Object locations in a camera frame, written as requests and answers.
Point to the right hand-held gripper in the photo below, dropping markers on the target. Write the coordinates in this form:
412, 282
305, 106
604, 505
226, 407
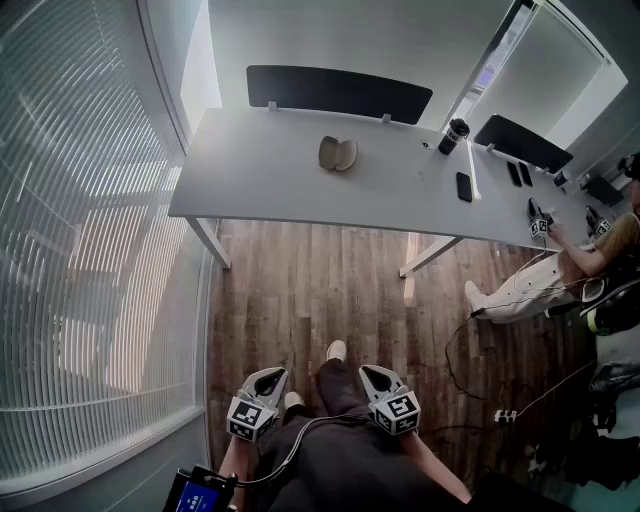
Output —
397, 412

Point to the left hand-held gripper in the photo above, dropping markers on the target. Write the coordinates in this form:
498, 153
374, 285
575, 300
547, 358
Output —
247, 417

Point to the person's right forearm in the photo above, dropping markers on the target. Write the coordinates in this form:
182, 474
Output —
437, 467

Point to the person's left forearm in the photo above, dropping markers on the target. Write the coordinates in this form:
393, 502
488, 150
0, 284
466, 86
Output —
239, 462

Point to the person's white shoe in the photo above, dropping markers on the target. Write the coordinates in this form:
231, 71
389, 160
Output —
336, 350
294, 400

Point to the person's black trousers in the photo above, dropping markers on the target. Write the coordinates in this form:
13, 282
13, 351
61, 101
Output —
340, 450

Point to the black device with blue screen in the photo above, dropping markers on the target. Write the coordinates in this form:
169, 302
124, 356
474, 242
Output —
197, 492

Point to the white power strip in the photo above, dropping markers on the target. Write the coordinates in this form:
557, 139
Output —
505, 415

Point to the white desk leg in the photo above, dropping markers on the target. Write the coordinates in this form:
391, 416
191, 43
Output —
214, 245
427, 257

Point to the black smartphone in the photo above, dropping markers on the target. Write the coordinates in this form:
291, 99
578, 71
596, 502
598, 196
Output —
464, 187

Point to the pile of dark items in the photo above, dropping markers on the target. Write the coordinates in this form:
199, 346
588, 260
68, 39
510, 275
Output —
590, 460

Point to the white window blinds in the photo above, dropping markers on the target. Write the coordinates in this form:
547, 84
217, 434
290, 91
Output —
85, 240

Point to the black bag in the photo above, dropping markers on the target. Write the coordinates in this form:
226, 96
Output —
617, 385

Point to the black office chair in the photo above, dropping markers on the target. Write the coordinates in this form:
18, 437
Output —
615, 305

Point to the black insulated bottle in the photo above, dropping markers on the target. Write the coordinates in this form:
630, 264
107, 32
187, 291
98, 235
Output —
452, 136

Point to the long black desk divider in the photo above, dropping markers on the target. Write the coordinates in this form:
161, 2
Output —
340, 95

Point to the black box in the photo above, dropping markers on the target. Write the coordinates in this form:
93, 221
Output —
602, 190

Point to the white framed window panel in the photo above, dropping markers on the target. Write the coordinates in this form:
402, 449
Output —
555, 65

